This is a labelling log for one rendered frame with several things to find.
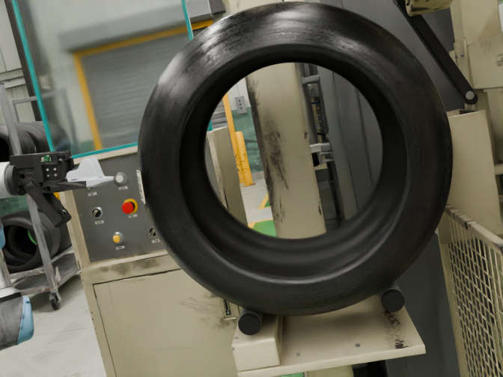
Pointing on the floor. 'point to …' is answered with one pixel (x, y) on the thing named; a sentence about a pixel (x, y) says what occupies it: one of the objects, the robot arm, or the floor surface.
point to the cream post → (286, 155)
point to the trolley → (32, 218)
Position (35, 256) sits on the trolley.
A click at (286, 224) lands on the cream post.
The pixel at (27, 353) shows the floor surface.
